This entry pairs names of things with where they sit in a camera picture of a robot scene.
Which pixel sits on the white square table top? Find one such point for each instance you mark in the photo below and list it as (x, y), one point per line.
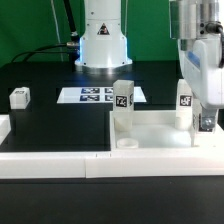
(153, 135)

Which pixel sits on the white U-shaped obstacle fence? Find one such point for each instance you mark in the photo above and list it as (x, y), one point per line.
(99, 164)

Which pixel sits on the white marker sheet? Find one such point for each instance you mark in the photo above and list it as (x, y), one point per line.
(74, 95)

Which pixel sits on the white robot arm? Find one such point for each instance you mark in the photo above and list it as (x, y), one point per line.
(195, 25)

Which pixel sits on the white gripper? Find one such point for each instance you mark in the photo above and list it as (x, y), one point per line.
(200, 68)

